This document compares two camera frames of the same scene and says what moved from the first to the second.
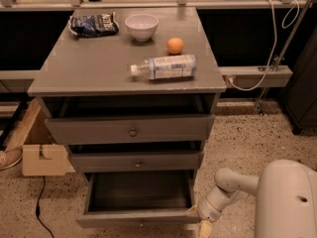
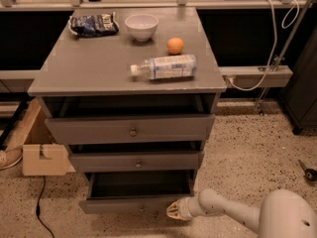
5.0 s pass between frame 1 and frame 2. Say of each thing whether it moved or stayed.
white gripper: moved
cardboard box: stayed
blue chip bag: stayed
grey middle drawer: stayed
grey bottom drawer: moved
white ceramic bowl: stayed
